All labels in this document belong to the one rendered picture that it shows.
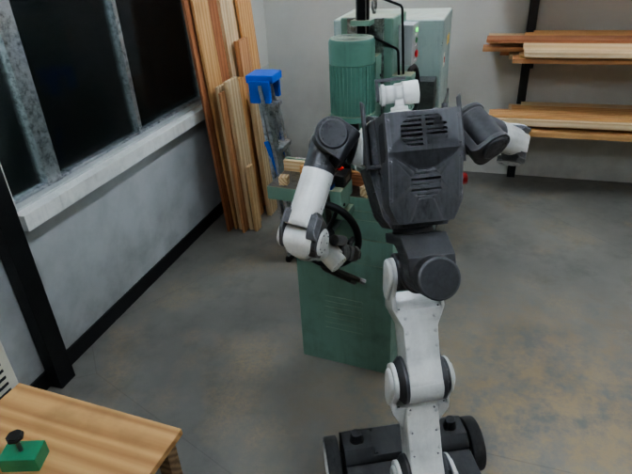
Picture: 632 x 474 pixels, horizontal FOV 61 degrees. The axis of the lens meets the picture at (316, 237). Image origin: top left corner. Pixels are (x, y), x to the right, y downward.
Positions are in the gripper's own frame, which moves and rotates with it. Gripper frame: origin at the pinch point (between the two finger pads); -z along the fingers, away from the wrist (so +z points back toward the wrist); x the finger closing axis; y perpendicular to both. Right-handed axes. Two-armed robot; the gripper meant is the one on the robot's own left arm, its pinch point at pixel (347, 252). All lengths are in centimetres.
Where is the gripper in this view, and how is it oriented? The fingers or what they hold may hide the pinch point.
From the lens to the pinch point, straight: 197.6
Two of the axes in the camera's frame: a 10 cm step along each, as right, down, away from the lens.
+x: 9.2, 1.6, -3.5
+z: -3.5, -0.3, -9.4
